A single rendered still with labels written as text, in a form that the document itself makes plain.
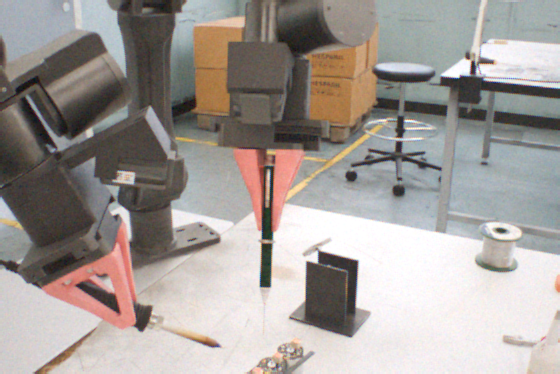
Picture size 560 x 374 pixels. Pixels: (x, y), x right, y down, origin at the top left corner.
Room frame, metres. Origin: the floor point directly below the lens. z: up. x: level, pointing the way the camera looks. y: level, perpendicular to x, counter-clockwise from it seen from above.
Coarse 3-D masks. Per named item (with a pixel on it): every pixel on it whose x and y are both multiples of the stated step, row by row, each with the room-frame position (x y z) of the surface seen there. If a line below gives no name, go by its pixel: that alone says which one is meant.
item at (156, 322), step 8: (152, 312) 0.44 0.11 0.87; (152, 320) 0.43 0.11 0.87; (160, 320) 0.43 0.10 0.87; (152, 328) 0.43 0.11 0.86; (160, 328) 0.43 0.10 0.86; (168, 328) 0.43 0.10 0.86; (176, 328) 0.43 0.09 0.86; (184, 328) 0.44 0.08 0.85; (184, 336) 0.43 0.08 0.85; (192, 336) 0.43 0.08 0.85; (200, 336) 0.44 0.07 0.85; (208, 336) 0.44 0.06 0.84; (208, 344) 0.44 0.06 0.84; (216, 344) 0.44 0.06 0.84
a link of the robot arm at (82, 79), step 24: (48, 48) 0.45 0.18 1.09; (72, 48) 0.45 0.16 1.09; (96, 48) 0.46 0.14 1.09; (0, 72) 0.39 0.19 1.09; (24, 72) 0.41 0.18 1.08; (48, 72) 0.43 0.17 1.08; (72, 72) 0.44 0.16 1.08; (96, 72) 0.45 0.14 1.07; (120, 72) 0.46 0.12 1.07; (0, 96) 0.39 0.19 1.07; (72, 96) 0.43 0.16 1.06; (96, 96) 0.44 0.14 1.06; (120, 96) 0.46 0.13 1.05; (72, 120) 0.43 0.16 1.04; (96, 120) 0.45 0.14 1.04
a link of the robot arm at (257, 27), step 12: (252, 0) 0.54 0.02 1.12; (264, 0) 0.53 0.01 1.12; (276, 0) 0.53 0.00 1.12; (252, 12) 0.53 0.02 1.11; (264, 12) 0.52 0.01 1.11; (276, 12) 0.52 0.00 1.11; (252, 24) 0.53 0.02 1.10; (264, 24) 0.52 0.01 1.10; (276, 24) 0.52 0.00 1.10; (252, 36) 0.52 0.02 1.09; (264, 36) 0.52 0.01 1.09; (276, 36) 0.52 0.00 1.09
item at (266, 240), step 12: (264, 168) 0.51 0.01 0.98; (264, 180) 0.50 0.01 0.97; (264, 192) 0.50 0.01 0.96; (264, 204) 0.49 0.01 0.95; (264, 216) 0.49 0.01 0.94; (264, 228) 0.49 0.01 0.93; (264, 240) 0.48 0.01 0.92; (264, 252) 0.48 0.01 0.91; (264, 264) 0.48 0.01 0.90; (264, 276) 0.47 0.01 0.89
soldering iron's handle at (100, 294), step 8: (8, 264) 0.42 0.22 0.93; (16, 264) 0.42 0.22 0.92; (16, 272) 0.42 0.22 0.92; (40, 288) 0.42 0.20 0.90; (80, 288) 0.42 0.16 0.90; (88, 288) 0.42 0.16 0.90; (96, 288) 0.43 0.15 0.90; (96, 296) 0.42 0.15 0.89; (104, 296) 0.42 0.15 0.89; (112, 296) 0.43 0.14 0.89; (104, 304) 0.42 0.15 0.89; (112, 304) 0.42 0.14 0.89; (136, 304) 0.43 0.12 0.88; (136, 312) 0.42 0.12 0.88; (144, 312) 0.43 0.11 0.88; (136, 320) 0.42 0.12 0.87; (144, 320) 0.42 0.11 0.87; (144, 328) 0.42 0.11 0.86
